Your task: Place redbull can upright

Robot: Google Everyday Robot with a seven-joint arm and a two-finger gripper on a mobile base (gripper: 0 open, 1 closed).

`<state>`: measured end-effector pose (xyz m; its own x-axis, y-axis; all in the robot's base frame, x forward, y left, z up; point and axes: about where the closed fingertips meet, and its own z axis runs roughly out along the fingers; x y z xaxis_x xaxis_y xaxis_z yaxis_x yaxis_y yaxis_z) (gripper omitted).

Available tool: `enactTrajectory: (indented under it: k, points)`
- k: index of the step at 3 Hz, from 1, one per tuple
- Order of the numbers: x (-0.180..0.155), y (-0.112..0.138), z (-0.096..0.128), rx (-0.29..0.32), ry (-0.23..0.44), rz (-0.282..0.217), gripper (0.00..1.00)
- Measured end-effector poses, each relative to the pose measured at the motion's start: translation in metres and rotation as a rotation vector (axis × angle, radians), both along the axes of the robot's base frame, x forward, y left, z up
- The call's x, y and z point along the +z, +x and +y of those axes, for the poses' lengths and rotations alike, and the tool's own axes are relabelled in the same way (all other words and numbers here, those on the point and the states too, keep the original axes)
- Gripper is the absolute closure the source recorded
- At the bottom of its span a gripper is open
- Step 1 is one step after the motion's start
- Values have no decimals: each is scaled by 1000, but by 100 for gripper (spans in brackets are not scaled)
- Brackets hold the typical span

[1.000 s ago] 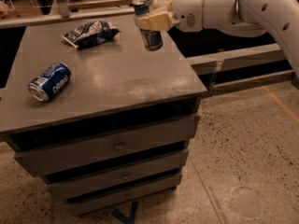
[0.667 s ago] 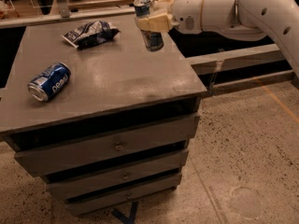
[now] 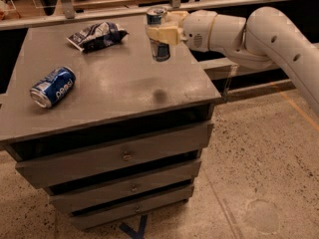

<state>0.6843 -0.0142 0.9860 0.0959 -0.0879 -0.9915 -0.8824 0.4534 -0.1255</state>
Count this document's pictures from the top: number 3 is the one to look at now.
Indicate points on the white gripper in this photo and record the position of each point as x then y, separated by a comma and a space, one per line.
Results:
196, 30

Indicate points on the red bull can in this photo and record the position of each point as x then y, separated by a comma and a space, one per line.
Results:
160, 50

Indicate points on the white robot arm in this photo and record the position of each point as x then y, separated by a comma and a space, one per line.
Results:
266, 37

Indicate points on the blue pepsi can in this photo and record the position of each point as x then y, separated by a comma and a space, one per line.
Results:
52, 88

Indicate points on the crumpled blue chip bag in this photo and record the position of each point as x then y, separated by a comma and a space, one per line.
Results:
98, 36

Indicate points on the grey drawer cabinet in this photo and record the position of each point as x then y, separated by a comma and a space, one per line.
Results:
120, 93

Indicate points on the middle grey drawer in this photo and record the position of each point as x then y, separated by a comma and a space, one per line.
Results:
133, 185

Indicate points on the grey drawer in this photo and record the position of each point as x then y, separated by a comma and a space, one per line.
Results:
133, 185
132, 208
60, 168

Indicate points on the top grey drawer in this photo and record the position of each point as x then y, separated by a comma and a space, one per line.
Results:
60, 168

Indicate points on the bottom grey drawer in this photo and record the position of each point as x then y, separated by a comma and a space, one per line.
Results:
132, 208

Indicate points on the grey metal railing frame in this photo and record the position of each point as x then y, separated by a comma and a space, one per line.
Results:
23, 16

